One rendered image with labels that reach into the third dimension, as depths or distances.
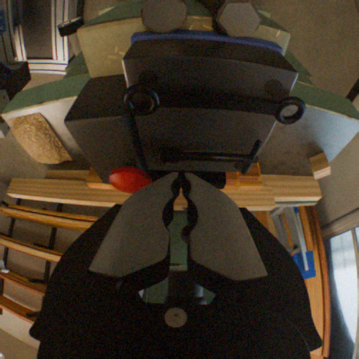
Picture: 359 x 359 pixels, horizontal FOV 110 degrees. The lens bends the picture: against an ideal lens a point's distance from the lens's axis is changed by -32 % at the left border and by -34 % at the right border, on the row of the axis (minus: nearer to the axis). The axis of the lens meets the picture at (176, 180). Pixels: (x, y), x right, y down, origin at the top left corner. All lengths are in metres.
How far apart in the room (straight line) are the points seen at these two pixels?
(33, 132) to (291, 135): 0.39
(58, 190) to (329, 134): 0.48
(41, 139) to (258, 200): 0.36
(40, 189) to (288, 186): 0.49
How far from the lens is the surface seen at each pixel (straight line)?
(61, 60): 1.10
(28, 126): 0.32
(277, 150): 0.32
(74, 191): 0.35
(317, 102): 0.29
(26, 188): 0.44
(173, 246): 0.23
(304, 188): 0.41
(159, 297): 0.37
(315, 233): 1.67
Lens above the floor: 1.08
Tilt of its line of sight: 29 degrees down
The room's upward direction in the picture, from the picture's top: 178 degrees counter-clockwise
